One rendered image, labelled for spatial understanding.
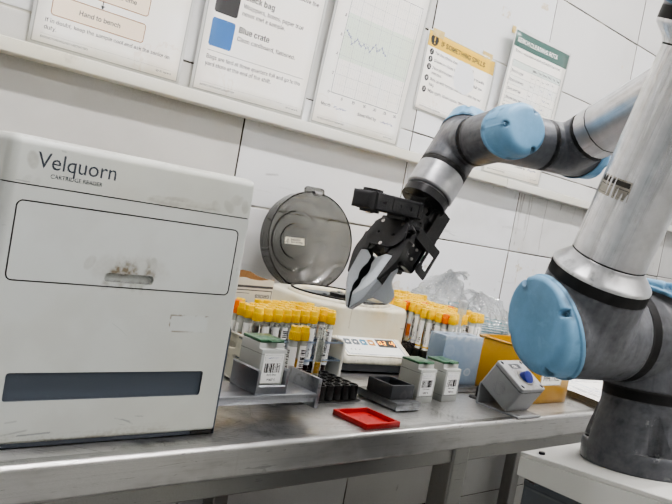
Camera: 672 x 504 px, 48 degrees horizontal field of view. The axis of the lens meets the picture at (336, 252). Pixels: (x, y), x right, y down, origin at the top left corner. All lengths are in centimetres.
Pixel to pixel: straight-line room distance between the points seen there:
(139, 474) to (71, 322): 17
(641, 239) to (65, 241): 59
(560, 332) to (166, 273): 43
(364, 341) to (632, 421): 60
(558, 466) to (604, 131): 45
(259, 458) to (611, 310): 43
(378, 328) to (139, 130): 59
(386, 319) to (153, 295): 72
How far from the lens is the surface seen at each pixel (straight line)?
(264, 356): 97
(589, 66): 267
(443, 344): 138
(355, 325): 143
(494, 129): 107
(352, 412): 112
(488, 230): 229
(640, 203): 86
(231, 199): 87
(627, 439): 100
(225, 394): 95
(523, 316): 92
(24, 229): 76
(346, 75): 182
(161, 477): 86
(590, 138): 112
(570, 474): 98
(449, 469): 126
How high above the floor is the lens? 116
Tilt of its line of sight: 3 degrees down
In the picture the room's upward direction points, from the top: 10 degrees clockwise
